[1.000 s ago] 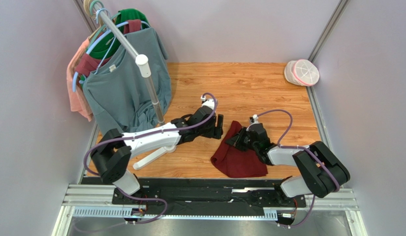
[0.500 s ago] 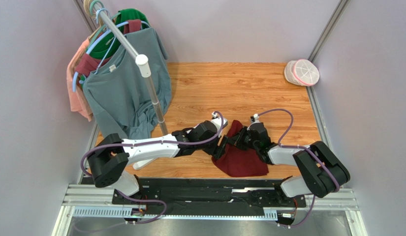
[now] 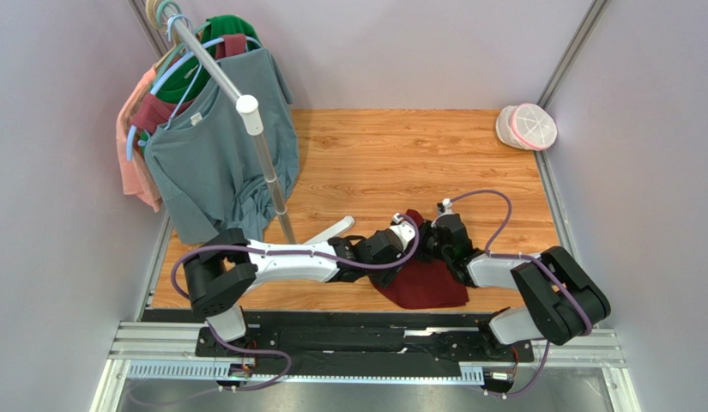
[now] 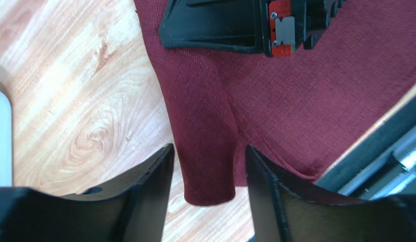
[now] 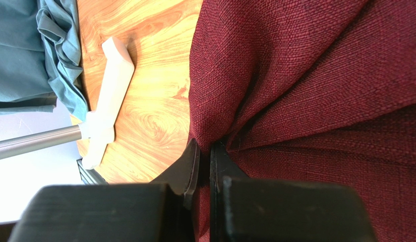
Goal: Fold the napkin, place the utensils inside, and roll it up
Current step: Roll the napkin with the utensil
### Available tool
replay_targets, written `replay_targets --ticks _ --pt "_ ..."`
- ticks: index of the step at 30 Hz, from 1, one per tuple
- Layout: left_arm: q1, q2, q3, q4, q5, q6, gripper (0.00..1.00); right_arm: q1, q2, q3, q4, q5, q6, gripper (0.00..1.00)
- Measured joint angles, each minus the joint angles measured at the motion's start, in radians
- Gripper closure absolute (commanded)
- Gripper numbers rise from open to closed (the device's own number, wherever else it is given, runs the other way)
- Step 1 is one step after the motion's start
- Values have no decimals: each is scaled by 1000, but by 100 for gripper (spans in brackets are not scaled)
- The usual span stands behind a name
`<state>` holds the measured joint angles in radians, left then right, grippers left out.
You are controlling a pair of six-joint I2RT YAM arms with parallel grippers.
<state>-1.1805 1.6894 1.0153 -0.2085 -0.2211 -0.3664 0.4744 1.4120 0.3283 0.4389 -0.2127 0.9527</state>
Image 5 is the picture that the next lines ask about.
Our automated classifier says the blue-grey t-shirt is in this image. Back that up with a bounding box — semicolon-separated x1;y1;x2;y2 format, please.
0;1;88;120

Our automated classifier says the silver and white clothes rack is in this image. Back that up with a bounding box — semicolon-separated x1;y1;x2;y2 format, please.
0;36;135;169

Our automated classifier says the dark red cloth napkin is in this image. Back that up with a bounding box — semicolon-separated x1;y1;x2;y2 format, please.
189;1;416;241

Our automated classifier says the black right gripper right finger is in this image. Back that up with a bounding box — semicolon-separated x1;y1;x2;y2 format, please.
209;142;249;241

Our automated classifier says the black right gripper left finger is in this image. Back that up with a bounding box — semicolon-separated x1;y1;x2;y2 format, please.
151;139;201;241

